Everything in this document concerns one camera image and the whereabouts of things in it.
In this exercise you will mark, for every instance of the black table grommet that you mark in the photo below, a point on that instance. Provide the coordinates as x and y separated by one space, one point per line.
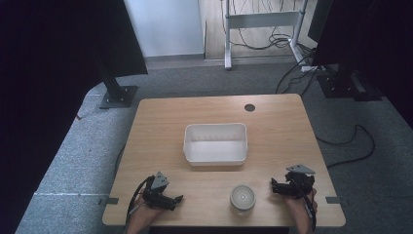
249 107

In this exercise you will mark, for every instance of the black curtain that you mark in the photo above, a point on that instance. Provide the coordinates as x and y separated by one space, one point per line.
373 42
48 97

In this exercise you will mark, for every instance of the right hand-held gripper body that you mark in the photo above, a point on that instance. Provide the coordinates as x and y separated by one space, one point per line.
298 182

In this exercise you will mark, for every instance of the white desk frame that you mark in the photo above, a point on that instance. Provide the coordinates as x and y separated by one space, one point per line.
259 29

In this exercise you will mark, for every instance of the person's left hand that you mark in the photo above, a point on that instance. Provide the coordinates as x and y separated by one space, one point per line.
142 213

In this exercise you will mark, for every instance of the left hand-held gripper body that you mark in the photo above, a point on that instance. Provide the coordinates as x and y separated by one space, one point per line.
155 192

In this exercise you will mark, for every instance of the white plastic bin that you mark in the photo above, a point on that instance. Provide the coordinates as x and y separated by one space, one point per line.
215 144

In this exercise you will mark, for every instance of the person's right hand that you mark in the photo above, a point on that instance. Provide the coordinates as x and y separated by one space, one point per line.
300 203

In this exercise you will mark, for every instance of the black metal stand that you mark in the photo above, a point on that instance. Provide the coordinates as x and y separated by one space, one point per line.
116 87
344 83

